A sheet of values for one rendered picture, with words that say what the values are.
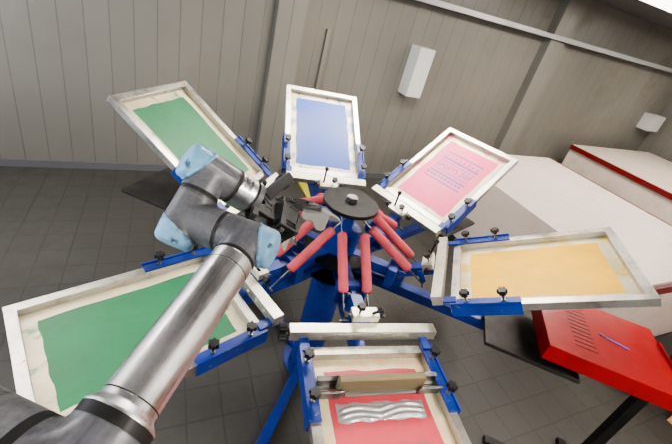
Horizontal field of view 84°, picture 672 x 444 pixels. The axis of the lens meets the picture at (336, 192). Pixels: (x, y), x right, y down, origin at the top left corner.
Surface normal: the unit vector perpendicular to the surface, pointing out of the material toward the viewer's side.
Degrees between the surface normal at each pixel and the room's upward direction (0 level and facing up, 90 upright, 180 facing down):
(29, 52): 90
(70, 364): 0
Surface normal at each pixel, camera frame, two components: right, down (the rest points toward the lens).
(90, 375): 0.23, -0.85
